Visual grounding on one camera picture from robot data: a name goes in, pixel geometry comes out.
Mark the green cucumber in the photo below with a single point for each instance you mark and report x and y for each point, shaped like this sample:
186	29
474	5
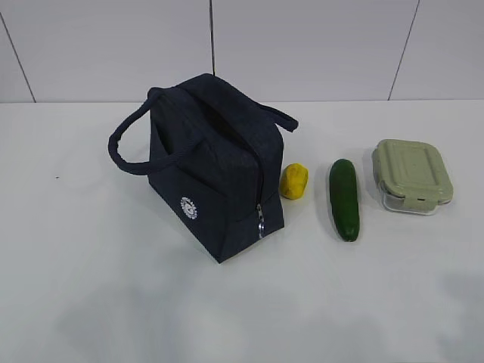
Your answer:
343	188

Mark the yellow lemon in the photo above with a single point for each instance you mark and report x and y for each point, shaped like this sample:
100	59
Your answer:
293	181

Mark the navy blue fabric lunch bag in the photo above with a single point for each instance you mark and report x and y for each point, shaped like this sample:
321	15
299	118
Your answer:
215	157

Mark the green lidded food container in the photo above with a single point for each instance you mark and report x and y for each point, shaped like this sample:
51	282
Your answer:
411	177

